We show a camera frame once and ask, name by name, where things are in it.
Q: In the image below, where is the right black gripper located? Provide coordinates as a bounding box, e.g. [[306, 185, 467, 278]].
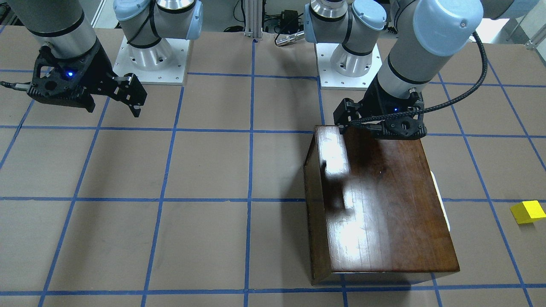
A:
[[26, 39, 148, 117]]

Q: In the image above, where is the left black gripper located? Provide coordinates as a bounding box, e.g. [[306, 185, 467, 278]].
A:
[[334, 81, 427, 140]]

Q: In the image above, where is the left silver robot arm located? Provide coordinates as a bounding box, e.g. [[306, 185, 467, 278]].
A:
[[303, 0, 537, 140]]

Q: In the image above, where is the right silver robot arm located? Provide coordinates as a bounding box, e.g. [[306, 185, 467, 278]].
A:
[[1, 0, 203, 117]]

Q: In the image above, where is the dark wooden drawer cabinet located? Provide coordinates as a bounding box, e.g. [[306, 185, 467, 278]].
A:
[[303, 125, 460, 285]]

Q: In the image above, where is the yellow block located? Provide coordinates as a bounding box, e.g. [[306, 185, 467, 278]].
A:
[[510, 200, 546, 225]]

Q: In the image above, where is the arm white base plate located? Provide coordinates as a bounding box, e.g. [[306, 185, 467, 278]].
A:
[[113, 37, 192, 85], [315, 43, 382, 90]]

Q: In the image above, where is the black braided cable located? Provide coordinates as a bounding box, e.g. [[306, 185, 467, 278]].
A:
[[346, 31, 488, 127]]

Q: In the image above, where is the aluminium frame post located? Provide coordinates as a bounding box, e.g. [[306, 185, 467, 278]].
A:
[[241, 0, 264, 41]]

